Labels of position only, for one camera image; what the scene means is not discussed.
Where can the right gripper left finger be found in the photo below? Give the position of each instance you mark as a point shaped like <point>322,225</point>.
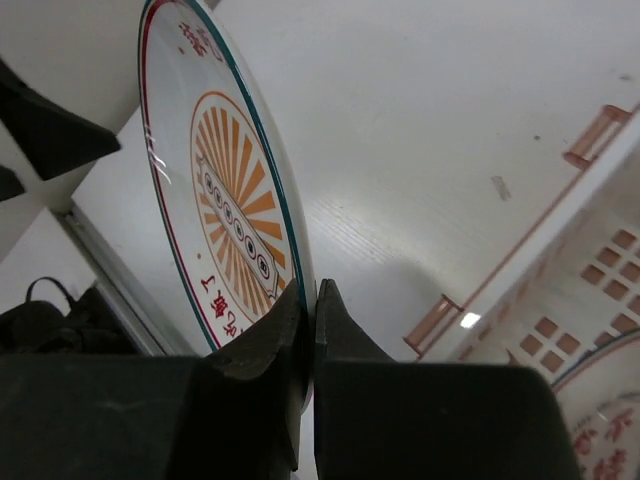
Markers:
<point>234,414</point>

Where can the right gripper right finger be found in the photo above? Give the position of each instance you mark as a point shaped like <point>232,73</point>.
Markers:
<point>376,418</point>

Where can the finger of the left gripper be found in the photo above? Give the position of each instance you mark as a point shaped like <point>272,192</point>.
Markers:
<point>54,140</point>
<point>10,185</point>

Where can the plate with orange sunburst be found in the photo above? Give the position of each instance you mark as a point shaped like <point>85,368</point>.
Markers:
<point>224,184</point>

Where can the plate with red characters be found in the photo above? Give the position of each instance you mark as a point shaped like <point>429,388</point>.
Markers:
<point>599,398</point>

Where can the white and pink dish rack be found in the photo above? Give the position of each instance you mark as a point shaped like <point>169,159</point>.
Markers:
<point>571,284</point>

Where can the aluminium rail front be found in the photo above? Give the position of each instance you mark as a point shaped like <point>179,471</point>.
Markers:
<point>109,281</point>

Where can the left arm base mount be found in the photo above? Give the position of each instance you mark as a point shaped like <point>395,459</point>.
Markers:
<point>38,326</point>

